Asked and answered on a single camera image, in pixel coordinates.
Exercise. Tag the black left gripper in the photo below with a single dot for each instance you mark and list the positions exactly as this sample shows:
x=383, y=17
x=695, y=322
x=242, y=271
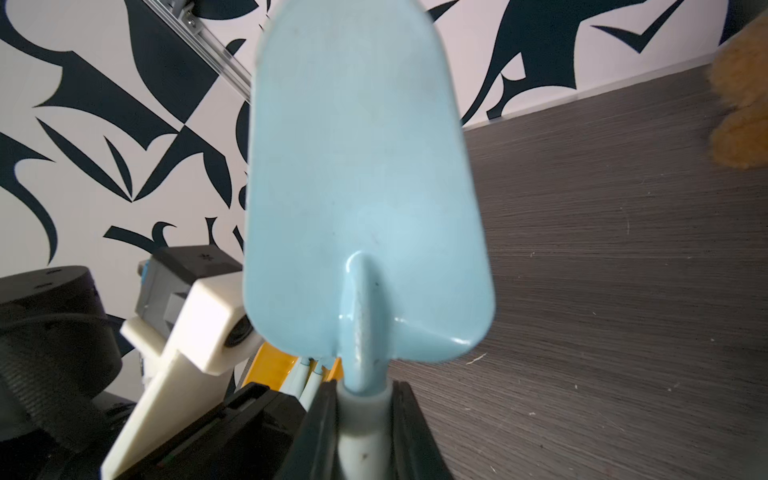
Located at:
x=246, y=437

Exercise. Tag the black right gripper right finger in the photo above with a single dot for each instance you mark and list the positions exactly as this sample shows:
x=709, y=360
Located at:
x=415, y=453

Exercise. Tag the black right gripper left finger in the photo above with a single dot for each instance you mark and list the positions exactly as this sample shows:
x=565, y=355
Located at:
x=313, y=452

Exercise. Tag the light blue dirty-handle shovel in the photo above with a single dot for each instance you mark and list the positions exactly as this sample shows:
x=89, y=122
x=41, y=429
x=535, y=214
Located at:
x=363, y=235

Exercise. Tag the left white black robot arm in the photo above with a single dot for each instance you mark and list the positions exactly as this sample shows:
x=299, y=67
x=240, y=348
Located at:
x=59, y=353

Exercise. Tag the yellow plastic storage box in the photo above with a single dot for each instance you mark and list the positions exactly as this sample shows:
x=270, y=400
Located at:
x=269, y=367

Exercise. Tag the brown plush dog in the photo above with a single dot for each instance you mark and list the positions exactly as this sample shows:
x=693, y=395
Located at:
x=738, y=76

